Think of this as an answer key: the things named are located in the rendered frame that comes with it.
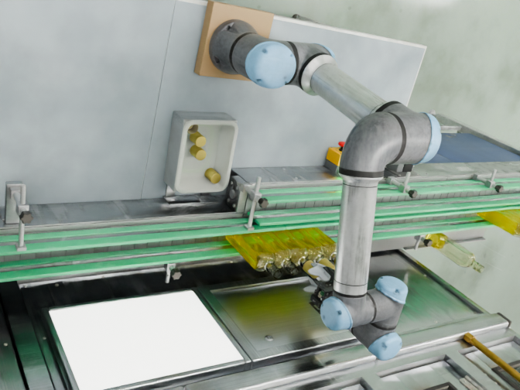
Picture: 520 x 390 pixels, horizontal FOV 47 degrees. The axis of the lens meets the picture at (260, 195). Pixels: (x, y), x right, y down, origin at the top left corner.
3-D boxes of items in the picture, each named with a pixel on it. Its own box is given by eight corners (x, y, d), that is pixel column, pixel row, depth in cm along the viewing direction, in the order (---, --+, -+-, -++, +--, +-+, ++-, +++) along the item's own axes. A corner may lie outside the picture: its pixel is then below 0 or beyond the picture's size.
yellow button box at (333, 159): (323, 165, 209) (335, 173, 203) (328, 145, 206) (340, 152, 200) (338, 164, 213) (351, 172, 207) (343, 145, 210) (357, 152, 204)
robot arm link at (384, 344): (408, 332, 142) (398, 360, 145) (379, 306, 150) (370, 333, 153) (384, 337, 137) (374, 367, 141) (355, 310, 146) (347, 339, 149)
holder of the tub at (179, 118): (161, 196, 181) (171, 208, 175) (173, 111, 171) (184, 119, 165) (211, 194, 190) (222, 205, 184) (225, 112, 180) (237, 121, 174)
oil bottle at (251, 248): (224, 239, 184) (258, 275, 168) (227, 223, 182) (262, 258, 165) (240, 237, 187) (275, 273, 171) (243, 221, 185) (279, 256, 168)
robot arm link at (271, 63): (235, 30, 155) (262, 42, 145) (277, 35, 162) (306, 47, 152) (227, 76, 159) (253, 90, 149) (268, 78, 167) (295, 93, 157)
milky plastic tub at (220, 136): (163, 182, 179) (174, 193, 172) (173, 110, 170) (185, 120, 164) (214, 179, 188) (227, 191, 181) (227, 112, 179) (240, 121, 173)
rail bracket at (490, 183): (470, 179, 234) (497, 193, 224) (476, 161, 231) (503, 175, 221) (476, 178, 236) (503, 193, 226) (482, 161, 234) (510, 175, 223)
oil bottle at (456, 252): (423, 241, 236) (473, 276, 216) (429, 229, 234) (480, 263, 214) (432, 241, 239) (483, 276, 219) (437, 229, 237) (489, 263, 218)
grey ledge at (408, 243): (290, 247, 213) (307, 263, 205) (295, 225, 210) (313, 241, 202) (466, 227, 264) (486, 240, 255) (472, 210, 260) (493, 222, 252)
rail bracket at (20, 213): (-2, 217, 155) (14, 261, 138) (0, 157, 148) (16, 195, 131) (18, 216, 157) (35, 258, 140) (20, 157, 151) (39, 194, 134)
